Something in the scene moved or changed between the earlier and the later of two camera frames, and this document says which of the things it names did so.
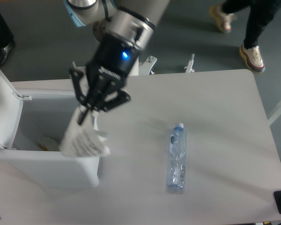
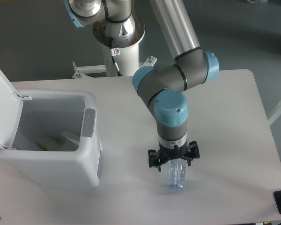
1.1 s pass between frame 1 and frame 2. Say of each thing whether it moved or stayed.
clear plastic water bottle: stayed
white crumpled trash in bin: stayed
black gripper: moved
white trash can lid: stayed
